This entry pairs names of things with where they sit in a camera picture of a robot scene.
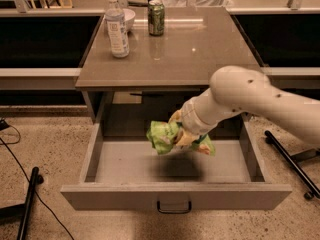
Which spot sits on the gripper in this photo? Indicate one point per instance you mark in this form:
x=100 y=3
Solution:
x=191 y=120

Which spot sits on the green rice chip bag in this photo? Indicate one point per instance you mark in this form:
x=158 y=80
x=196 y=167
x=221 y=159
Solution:
x=162 y=136

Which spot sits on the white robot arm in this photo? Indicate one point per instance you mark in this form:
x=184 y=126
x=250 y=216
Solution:
x=234 y=90

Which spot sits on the open grey top drawer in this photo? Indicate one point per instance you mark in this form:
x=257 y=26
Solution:
x=125 y=173

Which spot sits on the grey cabinet with counter top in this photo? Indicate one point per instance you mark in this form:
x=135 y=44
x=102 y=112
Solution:
x=196 y=42

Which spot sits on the green soda can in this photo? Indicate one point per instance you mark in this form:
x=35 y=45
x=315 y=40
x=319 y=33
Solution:
x=156 y=17

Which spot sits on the white bowl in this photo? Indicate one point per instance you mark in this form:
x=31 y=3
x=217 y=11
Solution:
x=129 y=18

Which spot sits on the clear plastic water bottle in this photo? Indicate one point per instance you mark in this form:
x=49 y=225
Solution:
x=116 y=28

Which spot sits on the black stand leg right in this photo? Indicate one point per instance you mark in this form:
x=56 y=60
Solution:
x=294 y=160

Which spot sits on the black stand leg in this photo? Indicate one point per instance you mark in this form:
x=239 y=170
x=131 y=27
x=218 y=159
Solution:
x=22 y=211
x=294 y=160

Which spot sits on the black stand leg left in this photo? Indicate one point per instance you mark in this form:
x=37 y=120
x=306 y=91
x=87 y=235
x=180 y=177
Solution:
x=22 y=211

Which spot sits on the black drawer handle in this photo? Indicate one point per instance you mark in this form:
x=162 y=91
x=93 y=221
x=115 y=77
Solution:
x=174 y=209

